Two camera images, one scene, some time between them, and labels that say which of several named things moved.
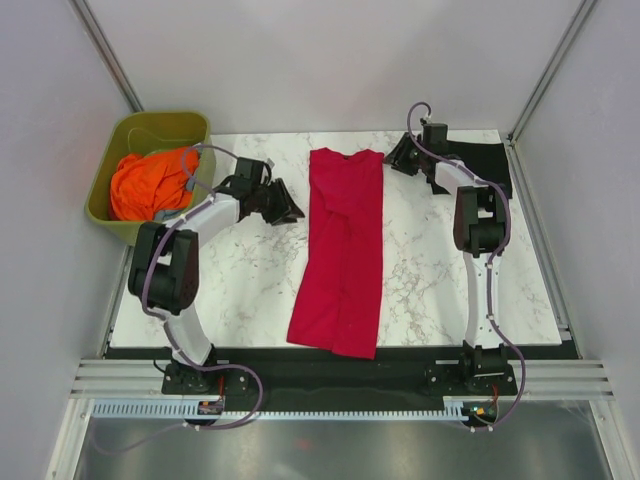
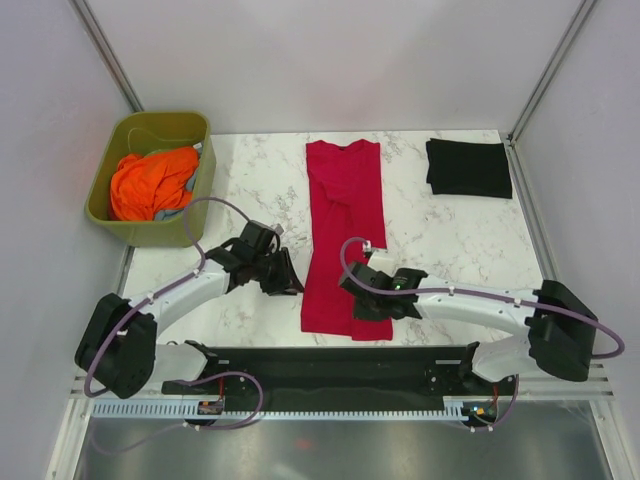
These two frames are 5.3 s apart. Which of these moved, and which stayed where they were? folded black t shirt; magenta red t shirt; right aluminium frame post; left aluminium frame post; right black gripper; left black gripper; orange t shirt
Moved: right black gripper; magenta red t shirt; left black gripper
Stayed: orange t shirt; left aluminium frame post; right aluminium frame post; folded black t shirt
